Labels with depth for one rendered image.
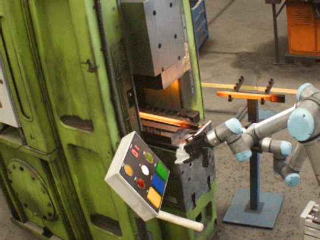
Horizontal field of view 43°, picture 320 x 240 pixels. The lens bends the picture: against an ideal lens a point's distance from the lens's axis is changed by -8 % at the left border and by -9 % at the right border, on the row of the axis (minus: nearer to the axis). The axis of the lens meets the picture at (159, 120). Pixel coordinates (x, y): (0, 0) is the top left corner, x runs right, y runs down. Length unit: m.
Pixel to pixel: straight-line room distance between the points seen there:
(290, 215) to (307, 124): 1.71
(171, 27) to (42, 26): 0.68
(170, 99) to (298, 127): 1.28
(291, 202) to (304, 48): 2.84
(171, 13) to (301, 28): 3.57
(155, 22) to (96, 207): 1.28
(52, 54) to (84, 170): 0.75
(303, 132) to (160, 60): 0.90
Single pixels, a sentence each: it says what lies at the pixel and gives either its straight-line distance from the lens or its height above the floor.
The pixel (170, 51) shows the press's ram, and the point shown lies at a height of 1.45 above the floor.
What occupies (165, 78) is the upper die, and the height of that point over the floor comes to 1.32.
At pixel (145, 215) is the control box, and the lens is 1.98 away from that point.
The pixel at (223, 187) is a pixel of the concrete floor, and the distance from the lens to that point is 3.61.
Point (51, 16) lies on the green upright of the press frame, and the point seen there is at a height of 1.75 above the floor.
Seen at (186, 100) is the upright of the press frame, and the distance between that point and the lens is 2.79.
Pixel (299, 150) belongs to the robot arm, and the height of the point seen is 1.03.
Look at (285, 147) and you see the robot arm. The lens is 2.24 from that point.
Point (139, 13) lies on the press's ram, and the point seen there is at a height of 1.71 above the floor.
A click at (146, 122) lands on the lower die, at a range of 2.61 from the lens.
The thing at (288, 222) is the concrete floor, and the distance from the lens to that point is 3.26.
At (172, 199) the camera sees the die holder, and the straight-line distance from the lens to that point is 2.72.
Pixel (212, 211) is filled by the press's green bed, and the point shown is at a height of 0.22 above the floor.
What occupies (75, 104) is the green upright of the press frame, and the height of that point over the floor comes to 1.24.
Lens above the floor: 2.24
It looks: 29 degrees down
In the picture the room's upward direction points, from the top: 9 degrees counter-clockwise
